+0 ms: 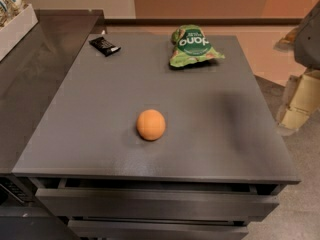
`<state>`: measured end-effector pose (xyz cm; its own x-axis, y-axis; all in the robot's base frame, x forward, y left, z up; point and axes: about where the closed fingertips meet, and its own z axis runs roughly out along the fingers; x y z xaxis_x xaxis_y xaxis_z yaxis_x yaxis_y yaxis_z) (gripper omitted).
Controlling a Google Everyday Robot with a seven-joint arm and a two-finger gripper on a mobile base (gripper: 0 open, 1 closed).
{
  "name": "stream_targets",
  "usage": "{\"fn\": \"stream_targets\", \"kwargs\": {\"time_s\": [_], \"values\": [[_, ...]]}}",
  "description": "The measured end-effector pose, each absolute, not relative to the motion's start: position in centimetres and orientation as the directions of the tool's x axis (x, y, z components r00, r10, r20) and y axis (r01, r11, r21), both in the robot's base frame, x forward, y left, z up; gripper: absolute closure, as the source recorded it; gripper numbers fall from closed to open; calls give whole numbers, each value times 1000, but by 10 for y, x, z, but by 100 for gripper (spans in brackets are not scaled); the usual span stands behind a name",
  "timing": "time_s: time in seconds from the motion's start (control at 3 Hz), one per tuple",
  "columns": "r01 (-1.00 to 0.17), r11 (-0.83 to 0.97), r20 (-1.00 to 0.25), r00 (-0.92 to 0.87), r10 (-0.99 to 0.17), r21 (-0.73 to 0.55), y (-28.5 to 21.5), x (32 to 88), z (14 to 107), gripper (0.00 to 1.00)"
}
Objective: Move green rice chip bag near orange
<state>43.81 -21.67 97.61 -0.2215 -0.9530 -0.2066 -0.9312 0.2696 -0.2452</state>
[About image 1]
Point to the green rice chip bag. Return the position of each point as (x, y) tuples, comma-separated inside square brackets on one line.
[(191, 46)]

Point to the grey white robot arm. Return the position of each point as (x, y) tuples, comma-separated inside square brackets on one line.
[(301, 97)]

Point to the orange fruit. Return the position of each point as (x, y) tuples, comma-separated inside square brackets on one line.
[(150, 125)]

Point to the grey drawer cabinet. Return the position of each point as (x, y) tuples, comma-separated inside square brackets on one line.
[(133, 149)]

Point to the black snack bar wrapper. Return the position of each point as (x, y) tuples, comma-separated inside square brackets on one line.
[(104, 46)]

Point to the dark side counter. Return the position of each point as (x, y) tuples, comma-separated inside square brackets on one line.
[(30, 76)]

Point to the lower grey drawer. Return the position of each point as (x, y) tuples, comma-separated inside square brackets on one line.
[(121, 230)]

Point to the grey drawer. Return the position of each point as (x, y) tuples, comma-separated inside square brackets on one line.
[(121, 230), (157, 204)]

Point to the upper grey drawer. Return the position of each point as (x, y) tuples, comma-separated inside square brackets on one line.
[(157, 204)]

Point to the white snack box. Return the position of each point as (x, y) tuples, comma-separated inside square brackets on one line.
[(16, 30)]

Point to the snack packets in box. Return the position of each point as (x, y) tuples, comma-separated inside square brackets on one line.
[(9, 9)]

